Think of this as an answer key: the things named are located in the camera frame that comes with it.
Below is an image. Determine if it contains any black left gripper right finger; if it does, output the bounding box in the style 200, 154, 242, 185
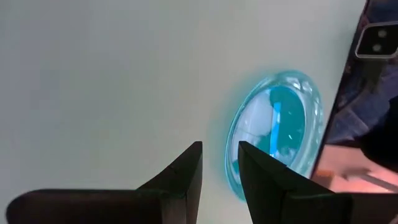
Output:
237, 140, 398, 224

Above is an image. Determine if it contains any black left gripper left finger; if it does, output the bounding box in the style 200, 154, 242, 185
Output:
5, 141, 204, 224

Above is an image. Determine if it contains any translucent blue plastic plate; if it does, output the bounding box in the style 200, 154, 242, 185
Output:
224, 70, 324, 203

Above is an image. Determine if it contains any silver aluminium bar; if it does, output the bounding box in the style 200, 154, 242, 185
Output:
340, 167, 398, 192

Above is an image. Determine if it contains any silver depth camera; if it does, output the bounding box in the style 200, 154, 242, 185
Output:
354, 21, 398, 60

